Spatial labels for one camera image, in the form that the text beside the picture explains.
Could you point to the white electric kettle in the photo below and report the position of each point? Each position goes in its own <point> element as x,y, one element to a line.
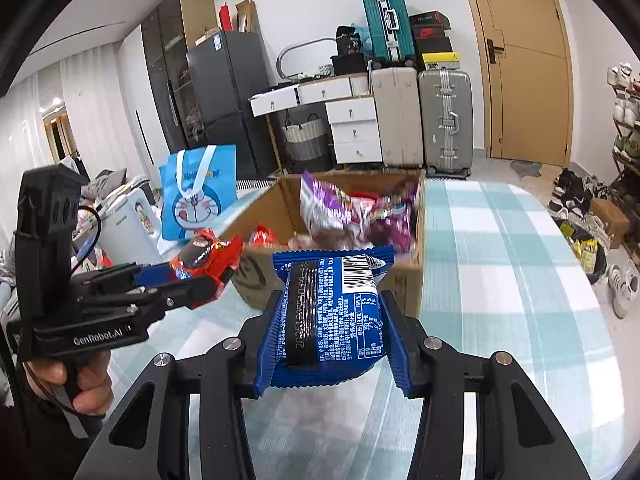
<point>130,230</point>

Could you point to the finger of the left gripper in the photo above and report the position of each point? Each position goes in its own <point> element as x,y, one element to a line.
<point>116,296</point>
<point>130,272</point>

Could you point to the stacked shoe boxes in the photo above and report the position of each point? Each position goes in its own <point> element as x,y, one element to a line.
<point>433,46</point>

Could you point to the silver hard suitcase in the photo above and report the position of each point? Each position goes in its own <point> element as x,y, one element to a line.
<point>447,121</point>

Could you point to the checkered teal tablecloth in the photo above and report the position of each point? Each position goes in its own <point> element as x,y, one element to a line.
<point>498,275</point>

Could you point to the beige hard suitcase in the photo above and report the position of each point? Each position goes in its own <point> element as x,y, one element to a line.
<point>398,110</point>

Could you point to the black bin with snacks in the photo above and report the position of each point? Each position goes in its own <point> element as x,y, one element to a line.
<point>587,249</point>

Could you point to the blue Doraemon tote bag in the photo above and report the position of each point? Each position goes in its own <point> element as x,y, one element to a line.
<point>198,186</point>

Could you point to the woven laundry basket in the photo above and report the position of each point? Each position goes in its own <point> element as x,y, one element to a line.
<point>307,144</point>

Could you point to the red cookie pack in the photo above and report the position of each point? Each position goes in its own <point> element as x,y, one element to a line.
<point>207,255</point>

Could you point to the person's left hand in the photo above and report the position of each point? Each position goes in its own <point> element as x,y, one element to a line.
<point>95,394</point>

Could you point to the teal hard suitcase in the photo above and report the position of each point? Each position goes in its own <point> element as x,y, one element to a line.
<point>390,32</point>

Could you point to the wooden shoe rack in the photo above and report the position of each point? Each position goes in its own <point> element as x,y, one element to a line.
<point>624,190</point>

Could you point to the blue cookie pack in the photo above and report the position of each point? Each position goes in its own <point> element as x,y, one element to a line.
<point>329,325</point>

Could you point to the SF cardboard box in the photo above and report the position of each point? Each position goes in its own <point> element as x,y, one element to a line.
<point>278,208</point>

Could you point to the black refrigerator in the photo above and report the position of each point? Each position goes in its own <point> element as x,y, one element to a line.
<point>227,69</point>

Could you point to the red triangular corn snack bag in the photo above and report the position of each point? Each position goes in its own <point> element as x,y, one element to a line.
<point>263,236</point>

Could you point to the wooden door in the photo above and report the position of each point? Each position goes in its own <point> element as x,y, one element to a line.
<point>527,84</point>

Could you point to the dark glass cabinet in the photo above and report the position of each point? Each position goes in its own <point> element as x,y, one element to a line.
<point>169,32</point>

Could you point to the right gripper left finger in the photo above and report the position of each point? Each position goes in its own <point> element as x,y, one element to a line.
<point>147,435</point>

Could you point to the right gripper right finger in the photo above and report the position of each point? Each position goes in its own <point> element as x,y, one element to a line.
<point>517,434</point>

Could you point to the purple snack bag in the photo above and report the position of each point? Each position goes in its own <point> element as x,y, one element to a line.
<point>392,219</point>
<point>331,217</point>

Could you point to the white red noodle snack bag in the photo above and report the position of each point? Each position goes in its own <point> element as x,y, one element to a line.
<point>364,195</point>

